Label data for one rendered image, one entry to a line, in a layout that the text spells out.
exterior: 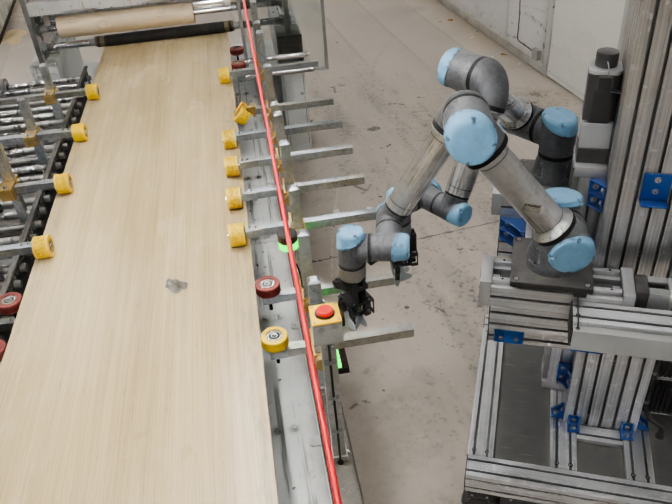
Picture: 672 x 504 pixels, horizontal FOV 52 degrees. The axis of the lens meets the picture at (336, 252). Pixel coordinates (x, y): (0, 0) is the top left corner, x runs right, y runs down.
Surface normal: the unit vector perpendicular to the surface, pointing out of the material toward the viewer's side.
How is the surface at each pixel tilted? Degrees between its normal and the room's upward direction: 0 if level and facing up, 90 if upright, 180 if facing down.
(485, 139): 85
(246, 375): 0
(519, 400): 0
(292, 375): 0
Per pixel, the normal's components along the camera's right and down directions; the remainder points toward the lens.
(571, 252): 0.01, 0.67
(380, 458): -0.07, -0.81
